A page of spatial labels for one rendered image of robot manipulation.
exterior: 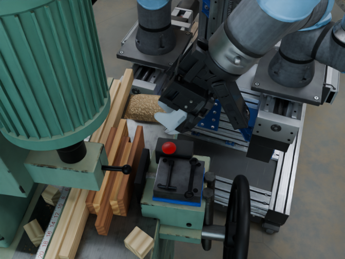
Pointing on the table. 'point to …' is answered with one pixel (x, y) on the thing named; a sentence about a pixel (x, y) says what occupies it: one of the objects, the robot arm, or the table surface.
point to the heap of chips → (143, 107)
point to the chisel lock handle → (118, 168)
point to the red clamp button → (169, 147)
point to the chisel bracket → (40, 178)
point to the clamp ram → (142, 173)
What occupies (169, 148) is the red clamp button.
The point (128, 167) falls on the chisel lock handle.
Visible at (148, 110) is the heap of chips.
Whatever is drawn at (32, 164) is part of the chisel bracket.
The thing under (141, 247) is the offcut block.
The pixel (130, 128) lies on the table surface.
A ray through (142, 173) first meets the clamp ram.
